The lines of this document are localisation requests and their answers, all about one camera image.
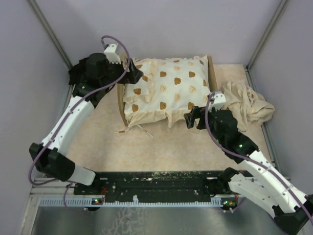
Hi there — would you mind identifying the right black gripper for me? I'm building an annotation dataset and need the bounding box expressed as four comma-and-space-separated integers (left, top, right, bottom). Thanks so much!
184, 103, 225, 144

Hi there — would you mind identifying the wooden pet bed frame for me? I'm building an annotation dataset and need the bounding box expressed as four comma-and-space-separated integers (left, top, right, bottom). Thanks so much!
117, 55, 218, 126

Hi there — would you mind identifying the bear print white cushion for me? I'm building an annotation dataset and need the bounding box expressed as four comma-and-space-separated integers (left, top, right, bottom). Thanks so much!
123, 55, 211, 130

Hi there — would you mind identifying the small bear print cloth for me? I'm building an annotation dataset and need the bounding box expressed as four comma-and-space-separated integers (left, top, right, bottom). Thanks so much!
131, 59, 158, 103

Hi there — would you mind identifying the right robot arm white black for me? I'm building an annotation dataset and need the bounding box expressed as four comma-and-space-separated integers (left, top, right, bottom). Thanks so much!
184, 106, 313, 235

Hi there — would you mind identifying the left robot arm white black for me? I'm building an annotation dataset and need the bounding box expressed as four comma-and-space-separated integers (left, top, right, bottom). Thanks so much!
28, 52, 143, 194

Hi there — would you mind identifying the black cloth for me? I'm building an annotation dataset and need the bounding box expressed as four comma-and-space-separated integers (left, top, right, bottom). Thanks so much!
68, 57, 92, 85

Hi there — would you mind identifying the cream crumpled blanket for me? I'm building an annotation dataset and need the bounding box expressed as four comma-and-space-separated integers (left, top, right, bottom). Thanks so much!
222, 81, 275, 132

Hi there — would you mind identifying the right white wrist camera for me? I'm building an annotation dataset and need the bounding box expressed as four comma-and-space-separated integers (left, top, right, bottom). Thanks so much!
208, 92, 226, 112

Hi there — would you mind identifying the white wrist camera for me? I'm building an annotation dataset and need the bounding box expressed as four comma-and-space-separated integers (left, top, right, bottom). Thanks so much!
208, 92, 226, 112
104, 44, 121, 64

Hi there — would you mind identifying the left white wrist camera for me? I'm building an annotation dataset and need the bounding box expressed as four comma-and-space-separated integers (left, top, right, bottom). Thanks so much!
104, 44, 121, 64

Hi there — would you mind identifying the right aluminium corner rail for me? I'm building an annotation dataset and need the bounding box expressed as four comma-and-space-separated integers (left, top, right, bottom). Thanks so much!
246, 0, 289, 72

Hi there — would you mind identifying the aluminium corner rail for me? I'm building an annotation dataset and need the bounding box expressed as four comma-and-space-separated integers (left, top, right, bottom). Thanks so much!
27, 0, 72, 69
246, 0, 289, 72

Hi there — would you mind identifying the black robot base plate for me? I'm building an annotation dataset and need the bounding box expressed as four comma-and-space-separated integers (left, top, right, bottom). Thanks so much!
74, 168, 237, 203

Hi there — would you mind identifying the left aluminium corner rail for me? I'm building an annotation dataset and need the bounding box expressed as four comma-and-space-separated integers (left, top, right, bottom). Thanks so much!
27, 0, 72, 69

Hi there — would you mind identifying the grey slotted cable duct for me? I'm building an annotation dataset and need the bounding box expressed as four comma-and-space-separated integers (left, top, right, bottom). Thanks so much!
39, 195, 239, 209

